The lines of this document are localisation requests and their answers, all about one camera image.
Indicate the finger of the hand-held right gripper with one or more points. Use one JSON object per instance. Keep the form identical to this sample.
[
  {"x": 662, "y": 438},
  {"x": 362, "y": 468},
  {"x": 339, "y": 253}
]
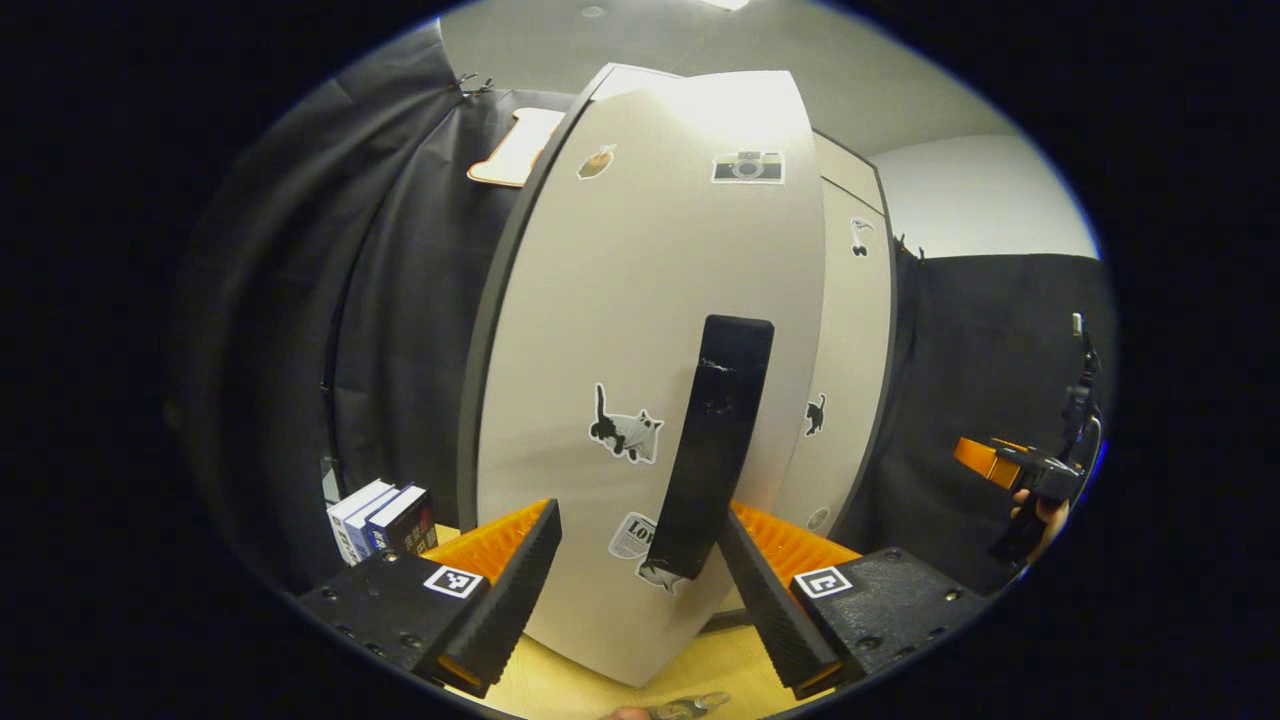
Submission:
[{"x": 985, "y": 460}]

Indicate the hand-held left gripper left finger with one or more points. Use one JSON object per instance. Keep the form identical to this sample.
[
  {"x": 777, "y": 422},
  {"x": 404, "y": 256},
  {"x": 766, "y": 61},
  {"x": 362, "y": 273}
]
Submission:
[{"x": 510, "y": 605}]

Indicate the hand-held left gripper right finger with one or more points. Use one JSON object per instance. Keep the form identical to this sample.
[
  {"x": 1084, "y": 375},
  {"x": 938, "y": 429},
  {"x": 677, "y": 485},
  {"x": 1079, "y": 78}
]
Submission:
[{"x": 770, "y": 610}]

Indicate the white cabinet door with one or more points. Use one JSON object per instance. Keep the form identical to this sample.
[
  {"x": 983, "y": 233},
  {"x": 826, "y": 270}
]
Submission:
[
  {"x": 850, "y": 330},
  {"x": 620, "y": 300}
]

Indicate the lavender book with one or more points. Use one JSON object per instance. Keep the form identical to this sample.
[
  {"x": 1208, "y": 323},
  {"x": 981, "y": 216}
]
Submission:
[{"x": 362, "y": 535}]

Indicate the white book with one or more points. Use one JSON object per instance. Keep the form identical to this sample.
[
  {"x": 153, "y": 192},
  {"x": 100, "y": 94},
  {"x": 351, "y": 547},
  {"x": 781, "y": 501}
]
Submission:
[{"x": 345, "y": 530}]

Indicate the ceiling light panel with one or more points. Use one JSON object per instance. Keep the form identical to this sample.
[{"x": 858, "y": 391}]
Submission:
[{"x": 725, "y": 4}]

